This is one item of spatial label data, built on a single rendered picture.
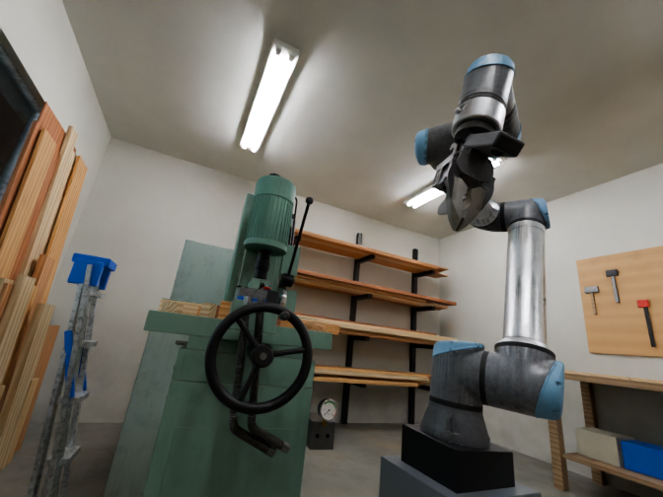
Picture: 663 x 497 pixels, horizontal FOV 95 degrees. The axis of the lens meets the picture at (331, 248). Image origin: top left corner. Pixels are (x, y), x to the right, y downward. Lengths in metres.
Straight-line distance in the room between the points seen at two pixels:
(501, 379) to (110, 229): 3.50
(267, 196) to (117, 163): 2.87
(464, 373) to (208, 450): 0.77
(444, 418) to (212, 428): 0.67
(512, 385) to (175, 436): 0.93
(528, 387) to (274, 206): 1.01
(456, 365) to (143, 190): 3.47
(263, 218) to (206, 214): 2.55
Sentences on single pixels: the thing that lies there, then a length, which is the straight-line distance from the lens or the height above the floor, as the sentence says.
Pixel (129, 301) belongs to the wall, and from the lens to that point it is 3.59.
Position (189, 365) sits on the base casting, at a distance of 1.07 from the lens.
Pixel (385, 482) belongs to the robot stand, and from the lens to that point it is 1.14.
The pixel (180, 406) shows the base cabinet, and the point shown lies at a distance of 1.09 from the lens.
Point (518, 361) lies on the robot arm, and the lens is 1.00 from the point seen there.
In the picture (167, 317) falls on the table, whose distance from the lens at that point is 1.07.
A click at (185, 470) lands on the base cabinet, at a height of 0.48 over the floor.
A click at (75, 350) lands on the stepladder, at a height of 0.71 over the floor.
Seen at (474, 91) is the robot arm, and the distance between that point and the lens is 0.70.
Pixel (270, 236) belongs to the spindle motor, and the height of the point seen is 1.24.
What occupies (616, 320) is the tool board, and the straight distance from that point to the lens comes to 3.78.
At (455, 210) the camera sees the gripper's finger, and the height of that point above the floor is 1.09.
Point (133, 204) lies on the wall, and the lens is 3.81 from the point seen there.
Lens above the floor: 0.86
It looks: 18 degrees up
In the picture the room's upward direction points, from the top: 6 degrees clockwise
